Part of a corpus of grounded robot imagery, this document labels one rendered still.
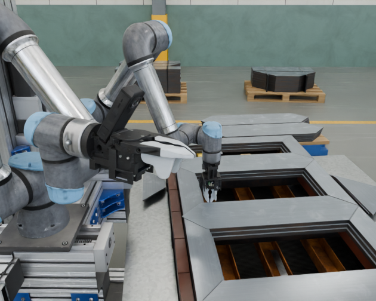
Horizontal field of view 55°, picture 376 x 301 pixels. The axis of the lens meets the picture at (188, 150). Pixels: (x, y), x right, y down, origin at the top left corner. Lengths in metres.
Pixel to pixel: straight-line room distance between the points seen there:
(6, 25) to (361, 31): 8.47
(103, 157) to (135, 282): 0.85
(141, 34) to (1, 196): 0.68
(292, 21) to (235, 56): 1.41
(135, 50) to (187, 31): 7.01
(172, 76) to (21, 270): 4.68
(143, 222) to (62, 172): 1.02
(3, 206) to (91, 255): 0.30
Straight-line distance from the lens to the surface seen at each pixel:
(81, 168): 0.80
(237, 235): 1.43
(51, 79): 0.91
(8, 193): 1.01
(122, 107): 0.63
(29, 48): 0.94
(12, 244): 1.16
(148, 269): 1.51
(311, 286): 1.24
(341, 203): 1.67
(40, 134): 0.75
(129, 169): 0.64
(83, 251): 1.17
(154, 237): 1.66
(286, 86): 5.95
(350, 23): 8.92
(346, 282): 1.29
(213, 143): 1.37
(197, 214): 1.48
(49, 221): 1.15
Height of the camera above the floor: 1.71
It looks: 25 degrees down
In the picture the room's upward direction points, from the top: straight up
